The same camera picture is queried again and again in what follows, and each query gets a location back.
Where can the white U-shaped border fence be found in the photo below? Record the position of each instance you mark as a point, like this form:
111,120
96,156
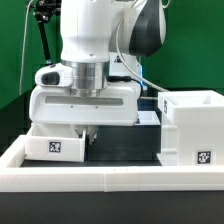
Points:
15,178

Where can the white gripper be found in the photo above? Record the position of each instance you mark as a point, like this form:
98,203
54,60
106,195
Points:
115,105

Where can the white drawer cabinet frame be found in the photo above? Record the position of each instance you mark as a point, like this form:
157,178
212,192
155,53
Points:
192,128

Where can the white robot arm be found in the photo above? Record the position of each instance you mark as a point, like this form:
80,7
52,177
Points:
78,90

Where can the white front drawer box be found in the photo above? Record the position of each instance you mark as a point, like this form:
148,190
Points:
53,142

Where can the black camera stand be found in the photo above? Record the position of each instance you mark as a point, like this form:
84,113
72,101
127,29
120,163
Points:
44,10

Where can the white marker tag plate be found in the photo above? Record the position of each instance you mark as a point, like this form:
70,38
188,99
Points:
147,118

